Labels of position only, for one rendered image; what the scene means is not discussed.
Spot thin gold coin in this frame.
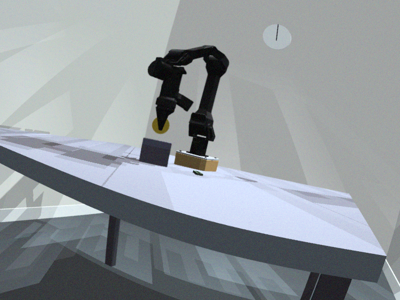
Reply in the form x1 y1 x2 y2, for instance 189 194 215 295
152 117 170 134

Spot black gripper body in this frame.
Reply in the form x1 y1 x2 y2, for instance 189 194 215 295
156 82 179 110

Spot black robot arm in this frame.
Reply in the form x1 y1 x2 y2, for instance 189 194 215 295
147 45 229 157

